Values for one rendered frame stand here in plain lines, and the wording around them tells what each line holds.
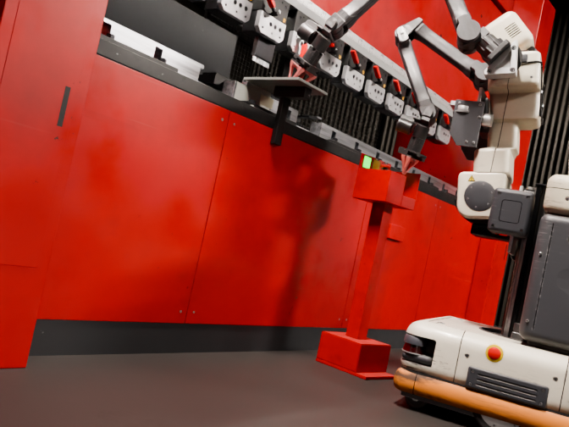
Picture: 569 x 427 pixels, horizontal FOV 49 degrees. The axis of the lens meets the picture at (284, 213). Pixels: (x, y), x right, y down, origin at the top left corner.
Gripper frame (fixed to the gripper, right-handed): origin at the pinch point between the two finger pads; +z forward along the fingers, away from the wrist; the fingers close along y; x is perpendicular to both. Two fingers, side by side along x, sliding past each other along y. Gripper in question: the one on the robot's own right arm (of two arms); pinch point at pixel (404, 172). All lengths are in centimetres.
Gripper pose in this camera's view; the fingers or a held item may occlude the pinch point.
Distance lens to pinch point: 256.8
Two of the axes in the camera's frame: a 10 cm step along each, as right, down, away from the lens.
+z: -3.6, 9.2, 1.5
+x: -6.8, -1.5, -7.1
